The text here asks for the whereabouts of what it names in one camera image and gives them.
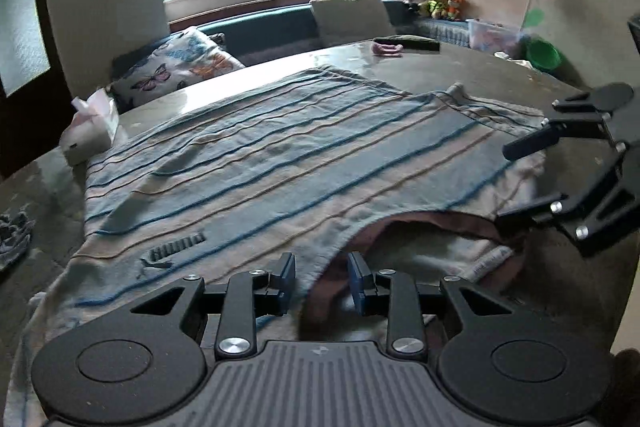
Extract striped blue beige knit garment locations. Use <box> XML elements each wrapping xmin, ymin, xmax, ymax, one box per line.
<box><xmin>3</xmin><ymin>66</ymin><xmax>544</xmax><ymax>426</ymax></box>

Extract green plastic bucket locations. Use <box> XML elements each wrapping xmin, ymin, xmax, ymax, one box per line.
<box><xmin>525</xmin><ymin>38</ymin><xmax>563</xmax><ymax>72</ymax></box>

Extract clear plastic storage box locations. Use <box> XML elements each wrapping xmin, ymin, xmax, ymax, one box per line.
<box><xmin>468</xmin><ymin>18</ymin><xmax>524</xmax><ymax>56</ymax></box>

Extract orange green plush toys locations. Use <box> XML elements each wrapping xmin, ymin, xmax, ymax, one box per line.
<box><xmin>419</xmin><ymin>0</ymin><xmax>465</xmax><ymax>22</ymax></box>

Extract black remote control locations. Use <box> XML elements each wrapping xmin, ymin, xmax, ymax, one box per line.
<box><xmin>373</xmin><ymin>35</ymin><xmax>440</xmax><ymax>52</ymax></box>

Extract white pink tissue box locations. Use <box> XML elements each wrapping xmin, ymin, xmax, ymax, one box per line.
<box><xmin>58</xmin><ymin>88</ymin><xmax>119</xmax><ymax>167</ymax></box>

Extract plain beige cushion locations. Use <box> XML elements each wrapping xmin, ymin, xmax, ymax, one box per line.
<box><xmin>309</xmin><ymin>0</ymin><xmax>396</xmax><ymax>48</ymax></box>

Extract grey blue knit cloth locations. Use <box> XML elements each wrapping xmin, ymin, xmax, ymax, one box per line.
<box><xmin>0</xmin><ymin>211</ymin><xmax>35</xmax><ymax>271</ymax></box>

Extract butterfly print pillow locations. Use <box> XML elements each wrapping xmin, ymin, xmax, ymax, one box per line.
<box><xmin>107</xmin><ymin>27</ymin><xmax>244</xmax><ymax>114</ymax></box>

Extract teal window bench seat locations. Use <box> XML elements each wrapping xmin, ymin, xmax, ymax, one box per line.
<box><xmin>112</xmin><ymin>0</ymin><xmax>474</xmax><ymax>68</ymax></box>

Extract dark door with frosted glass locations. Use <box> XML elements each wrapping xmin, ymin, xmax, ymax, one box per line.
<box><xmin>1</xmin><ymin>0</ymin><xmax>74</xmax><ymax>178</ymax></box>

